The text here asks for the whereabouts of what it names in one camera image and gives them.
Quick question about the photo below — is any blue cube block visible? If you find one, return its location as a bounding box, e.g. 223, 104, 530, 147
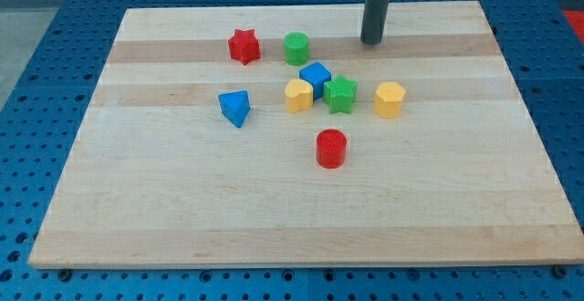
298, 62, 332, 99

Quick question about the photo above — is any red cylinder block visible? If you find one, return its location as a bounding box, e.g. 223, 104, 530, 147
316, 129, 348, 169

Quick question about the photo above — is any yellow heart block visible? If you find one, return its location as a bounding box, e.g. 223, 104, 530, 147
285, 78, 314, 113

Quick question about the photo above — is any wooden board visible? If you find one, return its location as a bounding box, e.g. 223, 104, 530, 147
28, 1, 583, 269

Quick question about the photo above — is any green star block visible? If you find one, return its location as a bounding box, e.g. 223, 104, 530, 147
323, 75, 358, 114

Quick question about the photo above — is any blue triangle block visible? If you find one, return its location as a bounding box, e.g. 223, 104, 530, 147
218, 90, 250, 129

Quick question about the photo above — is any green cylinder block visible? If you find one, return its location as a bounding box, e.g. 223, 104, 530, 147
284, 32, 309, 66

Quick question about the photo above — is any yellow hexagon block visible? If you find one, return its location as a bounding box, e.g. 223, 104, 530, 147
373, 82, 406, 119

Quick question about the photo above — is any red star block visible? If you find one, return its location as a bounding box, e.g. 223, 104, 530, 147
228, 29, 261, 66

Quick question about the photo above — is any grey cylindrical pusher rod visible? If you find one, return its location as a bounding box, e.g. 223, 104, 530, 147
360, 0, 390, 46

